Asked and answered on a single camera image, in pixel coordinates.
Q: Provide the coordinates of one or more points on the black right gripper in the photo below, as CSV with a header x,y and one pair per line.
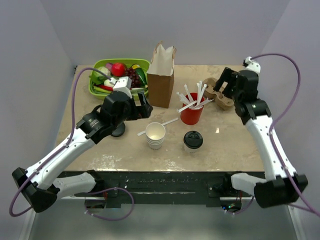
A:
x,y
228,75

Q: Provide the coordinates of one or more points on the white daikon radish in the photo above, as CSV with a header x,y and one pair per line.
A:
x,y
107,83

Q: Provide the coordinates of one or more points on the purple onion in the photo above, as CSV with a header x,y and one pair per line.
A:
x,y
109,66

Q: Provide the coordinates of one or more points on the green plastic basket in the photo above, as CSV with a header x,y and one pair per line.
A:
x,y
144,64

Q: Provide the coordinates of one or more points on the brown pulp cup carrier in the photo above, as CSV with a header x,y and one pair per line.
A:
x,y
222,101

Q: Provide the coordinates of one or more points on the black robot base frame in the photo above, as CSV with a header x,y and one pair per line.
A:
x,y
163,188

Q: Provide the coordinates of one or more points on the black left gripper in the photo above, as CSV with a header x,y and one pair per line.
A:
x,y
142,111

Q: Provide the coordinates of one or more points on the stack of black lids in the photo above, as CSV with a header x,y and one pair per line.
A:
x,y
119,131

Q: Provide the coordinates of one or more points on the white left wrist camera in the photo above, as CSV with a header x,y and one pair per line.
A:
x,y
123,84

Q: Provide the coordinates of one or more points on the brown paper bag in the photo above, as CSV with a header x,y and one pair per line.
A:
x,y
160,76

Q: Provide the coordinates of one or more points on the red apple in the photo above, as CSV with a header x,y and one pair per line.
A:
x,y
118,69

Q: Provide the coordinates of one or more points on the red plastic cup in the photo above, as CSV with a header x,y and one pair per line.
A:
x,y
191,116

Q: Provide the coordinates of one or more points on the red chili pepper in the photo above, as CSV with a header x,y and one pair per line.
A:
x,y
107,88

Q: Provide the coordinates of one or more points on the dark red grape bunch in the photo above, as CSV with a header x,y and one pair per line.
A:
x,y
135,79

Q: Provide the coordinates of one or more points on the green cabbage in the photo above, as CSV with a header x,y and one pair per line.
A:
x,y
102,72

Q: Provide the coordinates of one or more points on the white straw on table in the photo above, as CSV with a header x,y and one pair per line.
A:
x,y
156,129

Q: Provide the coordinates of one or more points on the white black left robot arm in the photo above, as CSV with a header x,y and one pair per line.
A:
x,y
40,183

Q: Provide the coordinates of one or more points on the white wrapped straw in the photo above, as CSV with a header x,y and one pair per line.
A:
x,y
200,92

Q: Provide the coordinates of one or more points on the black plastic coffee lid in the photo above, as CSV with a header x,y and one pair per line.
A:
x,y
193,137

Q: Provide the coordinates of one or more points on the white paper cup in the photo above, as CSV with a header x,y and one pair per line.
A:
x,y
192,148

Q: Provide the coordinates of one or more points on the stack of white paper cups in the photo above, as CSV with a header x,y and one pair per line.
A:
x,y
155,144

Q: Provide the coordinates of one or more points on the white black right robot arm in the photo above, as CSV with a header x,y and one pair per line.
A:
x,y
281,183

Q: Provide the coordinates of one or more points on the green scallion stalk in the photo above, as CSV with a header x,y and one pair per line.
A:
x,y
133,91

